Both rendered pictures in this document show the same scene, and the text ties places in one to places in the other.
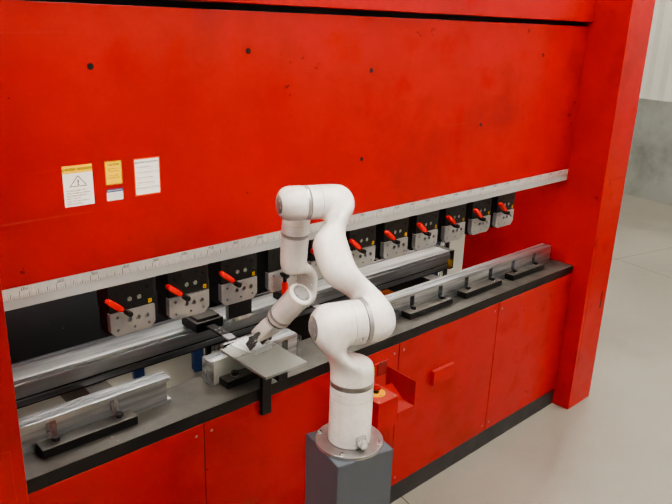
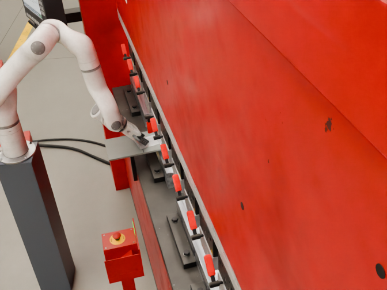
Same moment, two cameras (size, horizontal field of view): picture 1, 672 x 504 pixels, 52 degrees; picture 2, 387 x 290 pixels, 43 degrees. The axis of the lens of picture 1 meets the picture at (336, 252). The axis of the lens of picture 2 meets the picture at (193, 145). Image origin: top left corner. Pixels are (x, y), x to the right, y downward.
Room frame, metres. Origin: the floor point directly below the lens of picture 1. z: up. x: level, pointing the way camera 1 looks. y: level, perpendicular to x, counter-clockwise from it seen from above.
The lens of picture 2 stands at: (3.46, -1.38, 2.46)
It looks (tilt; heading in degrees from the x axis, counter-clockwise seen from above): 36 degrees down; 120
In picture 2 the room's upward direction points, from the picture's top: 4 degrees counter-clockwise
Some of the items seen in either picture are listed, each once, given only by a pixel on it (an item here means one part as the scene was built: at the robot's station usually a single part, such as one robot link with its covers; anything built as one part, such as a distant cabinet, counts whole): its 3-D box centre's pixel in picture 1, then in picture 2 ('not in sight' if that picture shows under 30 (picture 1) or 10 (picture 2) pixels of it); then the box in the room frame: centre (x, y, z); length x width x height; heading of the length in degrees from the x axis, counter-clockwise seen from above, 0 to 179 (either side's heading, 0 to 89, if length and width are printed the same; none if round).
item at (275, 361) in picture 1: (263, 356); (132, 145); (2.18, 0.24, 1.00); 0.26 x 0.18 x 0.01; 43
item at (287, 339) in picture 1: (251, 355); (164, 156); (2.32, 0.30, 0.92); 0.39 x 0.06 x 0.10; 133
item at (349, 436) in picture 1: (350, 412); (11, 137); (1.67, -0.06, 1.09); 0.19 x 0.19 x 0.18
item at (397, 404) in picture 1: (382, 394); (121, 250); (2.37, -0.20, 0.75); 0.20 x 0.16 x 0.18; 131
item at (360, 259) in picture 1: (355, 245); (186, 165); (2.68, -0.08, 1.26); 0.15 x 0.09 x 0.17; 133
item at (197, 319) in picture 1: (213, 325); not in sight; (2.39, 0.46, 1.01); 0.26 x 0.12 x 0.05; 43
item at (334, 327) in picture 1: (342, 344); (2, 97); (1.66, -0.03, 1.30); 0.19 x 0.12 x 0.24; 114
